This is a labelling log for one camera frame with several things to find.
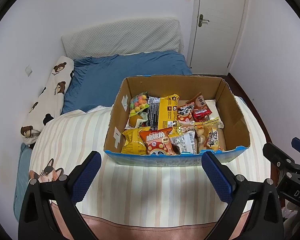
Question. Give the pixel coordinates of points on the white grey snack packet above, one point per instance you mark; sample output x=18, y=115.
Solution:
x=185, y=142

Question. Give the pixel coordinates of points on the colourful candy ball bag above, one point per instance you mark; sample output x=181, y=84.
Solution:
x=139, y=102

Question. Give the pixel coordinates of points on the dark red snack packet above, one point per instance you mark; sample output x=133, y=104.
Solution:
x=201, y=111

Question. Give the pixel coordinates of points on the metal door handle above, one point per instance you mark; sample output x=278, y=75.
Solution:
x=202, y=20

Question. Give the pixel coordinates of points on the bear print pillow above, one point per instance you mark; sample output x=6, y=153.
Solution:
x=50, y=102

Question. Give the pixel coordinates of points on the white door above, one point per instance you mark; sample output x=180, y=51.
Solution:
x=213, y=46

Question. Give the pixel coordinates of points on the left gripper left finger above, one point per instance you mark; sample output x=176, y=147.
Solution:
x=37, y=220

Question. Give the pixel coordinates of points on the striped cream quilt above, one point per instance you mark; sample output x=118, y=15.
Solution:
x=129, y=195

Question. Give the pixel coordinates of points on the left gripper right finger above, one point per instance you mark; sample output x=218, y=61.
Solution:
x=265, y=218

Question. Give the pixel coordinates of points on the yellow chip bag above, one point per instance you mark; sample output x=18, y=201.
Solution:
x=133, y=142

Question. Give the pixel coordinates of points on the wall socket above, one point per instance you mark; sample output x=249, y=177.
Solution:
x=28, y=70

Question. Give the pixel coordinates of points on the orange cartoon snack bag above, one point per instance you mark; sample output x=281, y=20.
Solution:
x=158, y=142

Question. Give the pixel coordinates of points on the panda snack packet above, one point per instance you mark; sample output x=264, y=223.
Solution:
x=184, y=114

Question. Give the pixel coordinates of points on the grey headboard cushion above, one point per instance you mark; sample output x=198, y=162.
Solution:
x=132, y=36

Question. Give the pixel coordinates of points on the yellow biscuit bag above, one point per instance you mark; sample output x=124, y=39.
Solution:
x=209, y=135

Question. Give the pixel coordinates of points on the big yellow black bag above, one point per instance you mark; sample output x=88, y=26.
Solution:
x=162, y=112

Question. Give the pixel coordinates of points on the blue bed sheet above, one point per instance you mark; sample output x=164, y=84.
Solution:
x=96, y=82

